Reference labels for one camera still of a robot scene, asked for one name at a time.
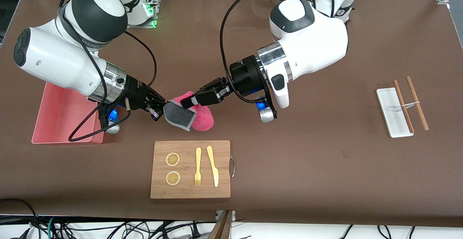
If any pink and grey cloth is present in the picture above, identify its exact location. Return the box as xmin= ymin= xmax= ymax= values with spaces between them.
xmin=163 ymin=91 xmax=214 ymax=132

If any yellow plastic fork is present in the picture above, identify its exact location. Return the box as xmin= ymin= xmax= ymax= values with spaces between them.
xmin=194 ymin=147 xmax=202 ymax=187

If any yellow plastic knife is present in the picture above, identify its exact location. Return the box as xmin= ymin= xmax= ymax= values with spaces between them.
xmin=207 ymin=145 xmax=219 ymax=188

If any wooden cutting board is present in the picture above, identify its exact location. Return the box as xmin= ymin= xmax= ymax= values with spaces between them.
xmin=150 ymin=140 xmax=231 ymax=199

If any pink plastic bin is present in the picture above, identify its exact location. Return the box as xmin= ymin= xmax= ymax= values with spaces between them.
xmin=31 ymin=82 xmax=105 ymax=145

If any brown table cover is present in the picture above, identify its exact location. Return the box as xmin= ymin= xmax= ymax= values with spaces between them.
xmin=0 ymin=0 xmax=463 ymax=222

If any white rectangular plate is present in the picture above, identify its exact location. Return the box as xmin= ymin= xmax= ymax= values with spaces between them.
xmin=376 ymin=88 xmax=414 ymax=138

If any brown wooden chopstick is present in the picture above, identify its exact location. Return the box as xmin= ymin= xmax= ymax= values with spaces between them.
xmin=405 ymin=76 xmax=429 ymax=131
xmin=393 ymin=80 xmax=415 ymax=133

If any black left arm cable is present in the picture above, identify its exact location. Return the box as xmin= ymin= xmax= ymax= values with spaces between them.
xmin=220 ymin=0 xmax=315 ymax=104

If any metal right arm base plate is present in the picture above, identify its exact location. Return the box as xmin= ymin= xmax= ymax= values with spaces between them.
xmin=127 ymin=0 xmax=158 ymax=29

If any metal table bracket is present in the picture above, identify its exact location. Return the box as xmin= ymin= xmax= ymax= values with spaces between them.
xmin=216 ymin=210 xmax=236 ymax=222

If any wooden post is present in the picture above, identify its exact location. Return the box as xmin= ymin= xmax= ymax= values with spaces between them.
xmin=208 ymin=210 xmax=233 ymax=239

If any black looped floor cable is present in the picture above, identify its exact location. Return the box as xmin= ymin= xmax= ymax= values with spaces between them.
xmin=0 ymin=198 xmax=40 ymax=239

